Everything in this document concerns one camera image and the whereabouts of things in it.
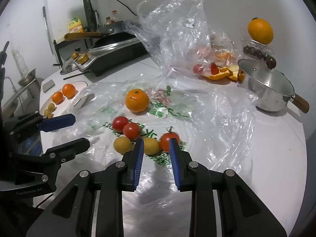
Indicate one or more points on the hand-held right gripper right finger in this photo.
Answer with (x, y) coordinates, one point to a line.
(175, 163)

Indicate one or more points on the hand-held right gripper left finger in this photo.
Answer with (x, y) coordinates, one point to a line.
(138, 163)

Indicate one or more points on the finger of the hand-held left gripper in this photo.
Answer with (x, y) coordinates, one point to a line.
(59, 122)
(71, 147)

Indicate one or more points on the green grapes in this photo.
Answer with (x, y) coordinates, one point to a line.
(47, 113)

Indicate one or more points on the white plate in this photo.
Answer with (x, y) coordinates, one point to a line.
(61, 106)

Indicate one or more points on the yellow cherry tomato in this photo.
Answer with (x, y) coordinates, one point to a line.
(51, 106)
(151, 146)
(122, 145)

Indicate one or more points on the small mandarin orange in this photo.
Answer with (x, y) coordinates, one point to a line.
(58, 97)
(68, 90)

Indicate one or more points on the green printed plastic bag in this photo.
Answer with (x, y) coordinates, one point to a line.
(209, 128)

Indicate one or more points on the large mandarin orange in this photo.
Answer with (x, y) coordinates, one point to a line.
(137, 100)

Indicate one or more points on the small grey box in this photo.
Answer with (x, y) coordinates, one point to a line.
(48, 86)

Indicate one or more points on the black stick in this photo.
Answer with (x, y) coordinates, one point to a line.
(74, 75)

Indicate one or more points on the silver induction cooker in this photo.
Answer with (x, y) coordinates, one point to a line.
(111, 59)

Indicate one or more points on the yellow detergent bottle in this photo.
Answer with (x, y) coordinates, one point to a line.
(75, 26)

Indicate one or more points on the orange peel pile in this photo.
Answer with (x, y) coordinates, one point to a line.
(222, 75)

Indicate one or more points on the cooking oil bottle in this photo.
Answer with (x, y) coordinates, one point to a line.
(107, 21)

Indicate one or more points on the black umbrella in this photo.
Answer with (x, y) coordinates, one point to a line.
(92, 12)

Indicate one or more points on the red cap sauce bottle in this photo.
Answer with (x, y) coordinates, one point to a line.
(114, 16)

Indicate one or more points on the steel saucepan lid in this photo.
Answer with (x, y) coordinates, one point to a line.
(261, 76)

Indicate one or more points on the grey vertical pipe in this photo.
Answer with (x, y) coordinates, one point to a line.
(87, 0)

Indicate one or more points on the clear plastic bag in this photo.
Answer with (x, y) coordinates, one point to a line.
(172, 29)

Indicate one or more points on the big round orange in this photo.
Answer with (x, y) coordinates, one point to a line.
(260, 30)

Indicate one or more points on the grey wall rail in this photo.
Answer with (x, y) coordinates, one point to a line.
(48, 32)

